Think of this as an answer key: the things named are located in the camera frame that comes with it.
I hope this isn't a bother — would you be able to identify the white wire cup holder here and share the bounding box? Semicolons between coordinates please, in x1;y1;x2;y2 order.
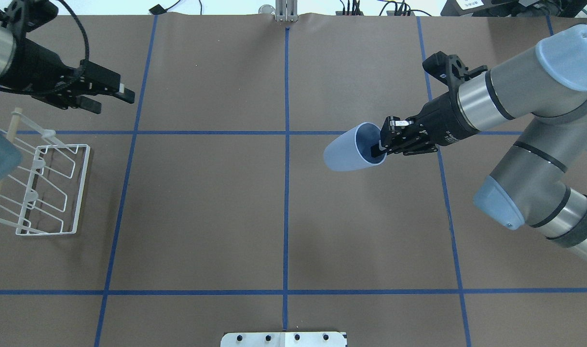
0;107;92;237

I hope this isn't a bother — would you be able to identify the small black puck device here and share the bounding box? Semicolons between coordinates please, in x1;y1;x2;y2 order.
149;4;167;15

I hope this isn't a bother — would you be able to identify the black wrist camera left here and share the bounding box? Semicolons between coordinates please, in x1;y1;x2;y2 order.
0;0;59;35

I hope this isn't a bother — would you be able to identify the aluminium frame post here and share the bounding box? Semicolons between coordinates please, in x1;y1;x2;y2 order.
275;0;299;22

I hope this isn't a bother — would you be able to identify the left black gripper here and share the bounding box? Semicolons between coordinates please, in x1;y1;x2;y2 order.
0;38;135;114

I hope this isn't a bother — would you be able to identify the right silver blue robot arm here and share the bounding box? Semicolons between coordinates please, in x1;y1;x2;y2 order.
362;24;587;261

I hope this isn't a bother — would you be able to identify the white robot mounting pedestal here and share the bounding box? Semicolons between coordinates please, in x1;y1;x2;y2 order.
220;331;348;347

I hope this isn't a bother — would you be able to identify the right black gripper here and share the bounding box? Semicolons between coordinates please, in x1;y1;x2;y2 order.
370;92;479;158

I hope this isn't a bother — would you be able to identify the black laptop computer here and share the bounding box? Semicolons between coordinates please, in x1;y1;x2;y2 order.
439;0;587;18

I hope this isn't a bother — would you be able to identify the light blue plastic cup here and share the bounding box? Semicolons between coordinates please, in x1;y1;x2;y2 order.
323;122;386;172

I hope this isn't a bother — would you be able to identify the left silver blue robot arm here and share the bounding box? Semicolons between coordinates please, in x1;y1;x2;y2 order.
0;26;135;114

